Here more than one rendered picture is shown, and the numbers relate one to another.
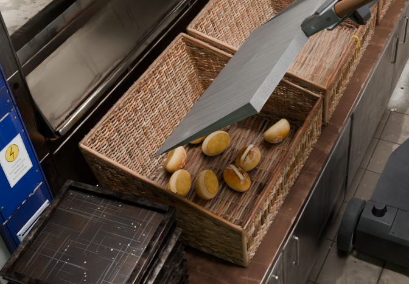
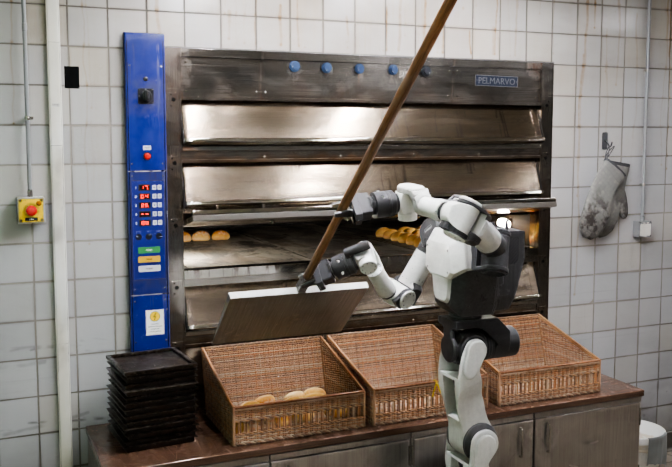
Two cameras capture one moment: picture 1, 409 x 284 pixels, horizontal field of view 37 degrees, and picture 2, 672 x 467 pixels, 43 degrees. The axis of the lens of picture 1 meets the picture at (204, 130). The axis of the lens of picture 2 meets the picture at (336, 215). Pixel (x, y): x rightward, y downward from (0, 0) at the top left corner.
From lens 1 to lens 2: 2.54 m
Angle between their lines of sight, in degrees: 48
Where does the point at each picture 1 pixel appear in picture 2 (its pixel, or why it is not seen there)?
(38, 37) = (201, 271)
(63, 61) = (216, 297)
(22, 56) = (187, 274)
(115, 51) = not seen: hidden behind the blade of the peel
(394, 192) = not seen: outside the picture
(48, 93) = (197, 306)
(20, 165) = (157, 327)
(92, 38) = not seen: hidden behind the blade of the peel
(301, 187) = (313, 438)
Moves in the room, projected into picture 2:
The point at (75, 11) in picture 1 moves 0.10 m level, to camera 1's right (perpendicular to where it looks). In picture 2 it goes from (232, 272) to (250, 274)
